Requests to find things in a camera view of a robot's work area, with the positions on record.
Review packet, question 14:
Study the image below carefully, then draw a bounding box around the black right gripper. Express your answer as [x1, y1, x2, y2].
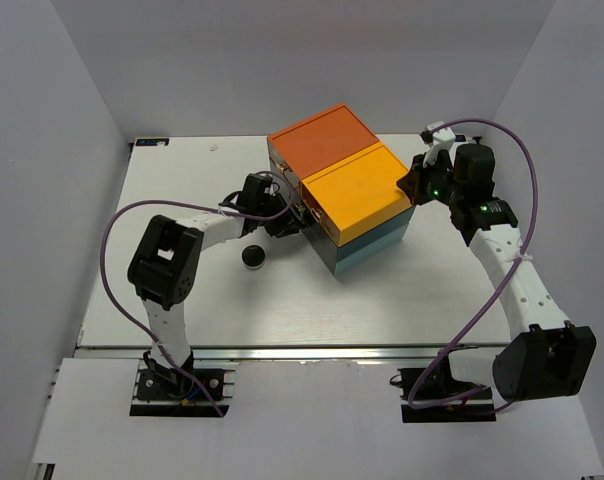
[397, 151, 464, 209]

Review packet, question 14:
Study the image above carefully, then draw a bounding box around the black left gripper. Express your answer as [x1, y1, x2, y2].
[256, 193, 304, 240]

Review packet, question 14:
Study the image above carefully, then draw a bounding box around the black round compact jar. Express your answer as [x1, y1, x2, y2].
[241, 244, 266, 270]

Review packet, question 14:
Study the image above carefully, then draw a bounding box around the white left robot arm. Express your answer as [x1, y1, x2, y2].
[127, 172, 300, 399]

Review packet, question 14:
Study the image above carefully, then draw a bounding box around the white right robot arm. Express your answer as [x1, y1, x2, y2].
[397, 144, 596, 402]

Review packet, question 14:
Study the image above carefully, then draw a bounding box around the yellow drawer box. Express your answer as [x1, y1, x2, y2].
[301, 142, 412, 247]

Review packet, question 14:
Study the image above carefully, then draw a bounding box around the orange drawer box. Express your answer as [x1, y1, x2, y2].
[267, 104, 379, 179]

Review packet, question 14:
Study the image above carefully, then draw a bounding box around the light blue drawer box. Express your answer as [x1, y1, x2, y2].
[272, 189, 412, 279]

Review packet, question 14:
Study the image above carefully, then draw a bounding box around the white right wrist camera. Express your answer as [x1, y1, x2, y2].
[420, 122, 466, 166]

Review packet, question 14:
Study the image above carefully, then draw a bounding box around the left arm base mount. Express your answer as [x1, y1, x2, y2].
[129, 351, 236, 418]

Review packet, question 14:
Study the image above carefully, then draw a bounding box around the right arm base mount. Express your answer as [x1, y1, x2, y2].
[389, 368, 497, 424]

